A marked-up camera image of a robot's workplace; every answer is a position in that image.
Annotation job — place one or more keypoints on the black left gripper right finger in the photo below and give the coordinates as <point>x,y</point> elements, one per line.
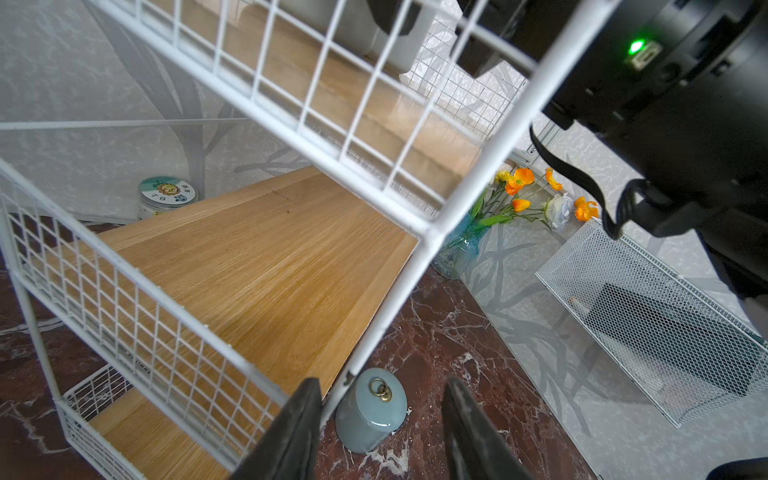
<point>473,446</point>

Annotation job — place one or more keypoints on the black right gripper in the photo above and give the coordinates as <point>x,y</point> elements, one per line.
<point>656,68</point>

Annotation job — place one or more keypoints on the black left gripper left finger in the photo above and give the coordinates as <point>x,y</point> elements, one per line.
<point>288,449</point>

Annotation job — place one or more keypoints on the blue glass vase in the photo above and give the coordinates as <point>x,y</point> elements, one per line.
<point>460,248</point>

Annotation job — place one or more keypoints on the orange and white flowers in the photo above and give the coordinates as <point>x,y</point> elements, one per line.
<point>516,193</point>

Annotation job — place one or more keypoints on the green book in basket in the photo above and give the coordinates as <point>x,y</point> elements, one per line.
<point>707,349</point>

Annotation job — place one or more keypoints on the yellow label sunflower jar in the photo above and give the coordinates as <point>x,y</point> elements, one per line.
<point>161,194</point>

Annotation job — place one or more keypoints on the white wire three-tier shelf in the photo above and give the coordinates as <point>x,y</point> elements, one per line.
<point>171,345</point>

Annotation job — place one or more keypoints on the white mesh wall basket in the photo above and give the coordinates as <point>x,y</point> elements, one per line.
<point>576,273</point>

